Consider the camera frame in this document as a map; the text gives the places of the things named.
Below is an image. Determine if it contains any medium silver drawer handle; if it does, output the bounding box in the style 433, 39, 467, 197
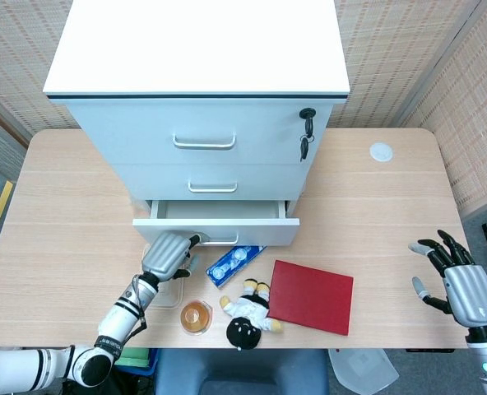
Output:
188, 179, 239, 194

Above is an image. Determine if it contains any red hardcover book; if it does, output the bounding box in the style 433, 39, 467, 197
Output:
266, 259, 355, 337

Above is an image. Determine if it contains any medium white drawer front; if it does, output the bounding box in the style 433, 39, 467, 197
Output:
109, 163, 311, 202

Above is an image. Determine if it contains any large white drawer front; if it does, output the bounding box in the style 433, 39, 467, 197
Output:
58, 98, 335, 166

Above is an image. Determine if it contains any beige pulp food container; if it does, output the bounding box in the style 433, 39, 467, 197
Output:
143, 243, 188, 310

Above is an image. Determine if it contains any blue office chair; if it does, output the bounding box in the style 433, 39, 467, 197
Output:
154, 348, 331, 395

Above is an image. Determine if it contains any large silver drawer handle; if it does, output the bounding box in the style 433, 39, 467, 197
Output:
172, 132, 237, 151

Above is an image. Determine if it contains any glass cup amber liquid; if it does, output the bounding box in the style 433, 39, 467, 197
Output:
179, 300, 214, 337

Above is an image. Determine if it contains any plush doll black hair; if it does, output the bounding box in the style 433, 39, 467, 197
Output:
219, 278, 284, 352

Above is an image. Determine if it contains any translucent white plastic cover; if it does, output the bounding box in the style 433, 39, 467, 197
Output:
327, 348, 401, 393

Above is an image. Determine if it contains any white drawer cabinet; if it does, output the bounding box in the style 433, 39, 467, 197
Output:
43, 0, 351, 220

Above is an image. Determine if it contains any white round desk grommet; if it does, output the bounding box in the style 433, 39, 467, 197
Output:
369, 142, 395, 164

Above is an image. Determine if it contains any green box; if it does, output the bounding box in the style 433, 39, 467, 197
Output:
114, 348, 151, 369

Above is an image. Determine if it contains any small white drawer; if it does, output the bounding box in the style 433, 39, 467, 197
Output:
132, 198, 301, 247

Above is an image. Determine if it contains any blue toothbrush box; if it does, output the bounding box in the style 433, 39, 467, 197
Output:
205, 244, 268, 290

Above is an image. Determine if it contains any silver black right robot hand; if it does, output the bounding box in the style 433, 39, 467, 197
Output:
407, 229, 487, 328

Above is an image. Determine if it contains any black bag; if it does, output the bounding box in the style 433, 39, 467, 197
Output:
61, 368, 158, 395

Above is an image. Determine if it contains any black key in lock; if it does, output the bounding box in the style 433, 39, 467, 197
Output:
299, 107, 317, 137

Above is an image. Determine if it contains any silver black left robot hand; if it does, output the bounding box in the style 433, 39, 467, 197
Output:
141, 231, 204, 283

